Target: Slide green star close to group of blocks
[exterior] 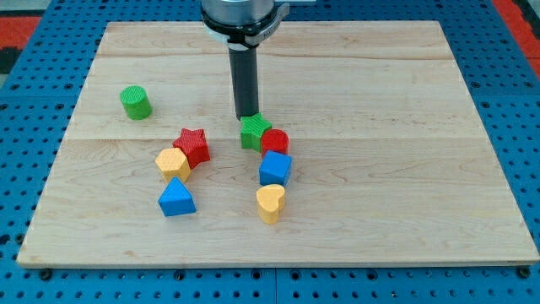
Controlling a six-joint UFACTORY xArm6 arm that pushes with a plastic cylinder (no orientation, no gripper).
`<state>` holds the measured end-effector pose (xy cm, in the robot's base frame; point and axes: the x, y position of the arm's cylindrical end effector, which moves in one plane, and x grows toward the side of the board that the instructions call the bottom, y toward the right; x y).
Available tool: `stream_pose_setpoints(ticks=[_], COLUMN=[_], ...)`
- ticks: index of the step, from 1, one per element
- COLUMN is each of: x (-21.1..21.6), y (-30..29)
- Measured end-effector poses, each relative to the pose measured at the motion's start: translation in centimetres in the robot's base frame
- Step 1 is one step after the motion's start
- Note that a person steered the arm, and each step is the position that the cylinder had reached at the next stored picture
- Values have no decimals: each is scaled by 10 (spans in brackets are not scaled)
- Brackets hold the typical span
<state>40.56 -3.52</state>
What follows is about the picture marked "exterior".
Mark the yellow hexagon block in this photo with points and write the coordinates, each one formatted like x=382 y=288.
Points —
x=171 y=163

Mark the red cylinder block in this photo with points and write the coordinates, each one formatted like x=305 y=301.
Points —
x=275 y=140

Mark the green star block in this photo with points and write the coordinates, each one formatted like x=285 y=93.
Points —
x=253 y=128

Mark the blue triangle block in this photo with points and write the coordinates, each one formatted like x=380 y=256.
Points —
x=176 y=199

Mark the red star block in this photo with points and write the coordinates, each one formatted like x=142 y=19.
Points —
x=194 y=146

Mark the blue cube block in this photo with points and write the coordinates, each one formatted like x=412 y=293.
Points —
x=275 y=169

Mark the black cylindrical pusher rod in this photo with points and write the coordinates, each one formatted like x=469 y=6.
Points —
x=243 y=68

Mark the wooden board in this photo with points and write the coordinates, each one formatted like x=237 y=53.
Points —
x=391 y=164

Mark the green cylinder block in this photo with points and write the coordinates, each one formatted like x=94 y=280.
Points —
x=135 y=102

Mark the yellow heart block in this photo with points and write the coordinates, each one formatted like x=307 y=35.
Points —
x=270 y=201

